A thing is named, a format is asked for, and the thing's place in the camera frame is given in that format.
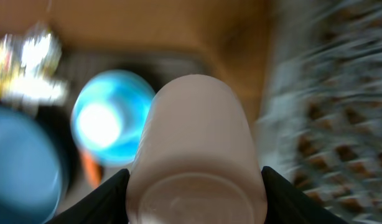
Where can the dark brown serving tray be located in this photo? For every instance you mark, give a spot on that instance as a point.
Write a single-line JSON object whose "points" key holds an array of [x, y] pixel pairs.
{"points": [[78, 67]]}

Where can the yellow silver snack wrapper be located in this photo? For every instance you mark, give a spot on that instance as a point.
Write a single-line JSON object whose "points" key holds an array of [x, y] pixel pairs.
{"points": [[35, 54]]}

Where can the grey dishwasher rack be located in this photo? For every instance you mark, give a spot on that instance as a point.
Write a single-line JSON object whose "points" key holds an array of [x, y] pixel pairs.
{"points": [[321, 115]]}

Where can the orange carrot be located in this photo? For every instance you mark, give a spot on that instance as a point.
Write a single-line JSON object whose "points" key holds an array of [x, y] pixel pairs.
{"points": [[93, 171]]}

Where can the dark blue plate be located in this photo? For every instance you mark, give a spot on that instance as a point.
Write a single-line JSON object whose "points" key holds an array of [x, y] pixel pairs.
{"points": [[33, 177]]}

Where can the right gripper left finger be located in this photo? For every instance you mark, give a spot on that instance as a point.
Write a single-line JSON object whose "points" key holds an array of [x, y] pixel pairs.
{"points": [[106, 204]]}

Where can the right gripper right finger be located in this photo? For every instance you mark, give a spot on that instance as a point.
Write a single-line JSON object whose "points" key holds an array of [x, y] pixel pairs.
{"points": [[288, 205]]}

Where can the light blue cup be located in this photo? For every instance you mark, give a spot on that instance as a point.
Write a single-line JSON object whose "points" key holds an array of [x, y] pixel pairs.
{"points": [[99, 124]]}

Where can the light blue bowl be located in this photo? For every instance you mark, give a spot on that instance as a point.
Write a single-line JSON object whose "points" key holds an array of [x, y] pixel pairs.
{"points": [[131, 97]]}

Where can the white plastic cup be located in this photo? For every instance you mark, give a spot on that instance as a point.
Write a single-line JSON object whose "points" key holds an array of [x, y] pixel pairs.
{"points": [[196, 161]]}

